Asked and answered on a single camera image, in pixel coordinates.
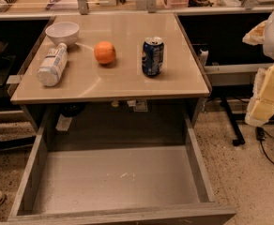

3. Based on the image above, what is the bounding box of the black power cable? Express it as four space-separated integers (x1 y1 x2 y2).
255 126 274 167

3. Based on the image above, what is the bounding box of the grey wooden open drawer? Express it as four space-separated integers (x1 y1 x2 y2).
8 104 236 225

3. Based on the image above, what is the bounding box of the blue pepsi can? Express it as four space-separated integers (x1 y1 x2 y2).
142 37 164 77

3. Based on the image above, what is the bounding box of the black table leg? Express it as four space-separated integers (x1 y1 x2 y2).
221 97 245 146

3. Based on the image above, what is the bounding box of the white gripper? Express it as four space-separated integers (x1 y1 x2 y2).
242 10 274 127

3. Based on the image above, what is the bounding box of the clear plastic water bottle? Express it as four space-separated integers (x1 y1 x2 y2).
37 43 68 87

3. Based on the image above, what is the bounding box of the orange fruit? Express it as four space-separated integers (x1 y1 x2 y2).
94 41 116 64

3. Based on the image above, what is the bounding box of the beige top cabinet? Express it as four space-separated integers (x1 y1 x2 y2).
7 12 213 133

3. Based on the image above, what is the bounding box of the white ceramic bowl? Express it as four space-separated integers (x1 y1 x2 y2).
45 22 80 47

